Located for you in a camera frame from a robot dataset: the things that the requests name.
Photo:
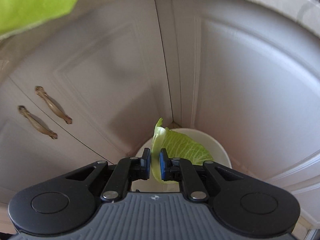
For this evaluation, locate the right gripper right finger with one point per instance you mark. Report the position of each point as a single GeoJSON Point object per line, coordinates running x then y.
{"type": "Point", "coordinates": [184, 172]}

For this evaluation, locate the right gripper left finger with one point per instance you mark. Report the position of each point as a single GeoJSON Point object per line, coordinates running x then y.
{"type": "Point", "coordinates": [123, 174]}

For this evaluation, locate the large cabbage leaf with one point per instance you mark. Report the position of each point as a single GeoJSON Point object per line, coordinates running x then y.
{"type": "Point", "coordinates": [176, 145]}

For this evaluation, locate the white trash bin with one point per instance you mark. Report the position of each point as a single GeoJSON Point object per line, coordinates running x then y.
{"type": "Point", "coordinates": [215, 149]}

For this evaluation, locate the left white cabinet door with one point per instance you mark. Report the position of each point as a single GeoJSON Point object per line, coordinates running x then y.
{"type": "Point", "coordinates": [29, 157]}

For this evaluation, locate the white cabinet door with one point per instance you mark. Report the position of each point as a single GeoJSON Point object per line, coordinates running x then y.
{"type": "Point", "coordinates": [248, 77]}
{"type": "Point", "coordinates": [29, 157]}
{"type": "Point", "coordinates": [106, 70]}

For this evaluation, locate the middle white cabinet door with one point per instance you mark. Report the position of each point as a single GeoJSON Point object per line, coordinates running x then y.
{"type": "Point", "coordinates": [106, 70]}

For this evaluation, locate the right white cabinet door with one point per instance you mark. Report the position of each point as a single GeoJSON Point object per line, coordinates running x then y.
{"type": "Point", "coordinates": [248, 77]}

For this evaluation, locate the upper brass cabinet handle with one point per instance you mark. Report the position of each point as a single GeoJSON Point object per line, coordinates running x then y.
{"type": "Point", "coordinates": [52, 105]}

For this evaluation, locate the brass cabinet handle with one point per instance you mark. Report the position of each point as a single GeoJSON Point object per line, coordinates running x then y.
{"type": "Point", "coordinates": [35, 123]}
{"type": "Point", "coordinates": [52, 105]}

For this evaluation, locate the lower brass cabinet handle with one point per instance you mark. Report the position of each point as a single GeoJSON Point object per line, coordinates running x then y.
{"type": "Point", "coordinates": [35, 123]}

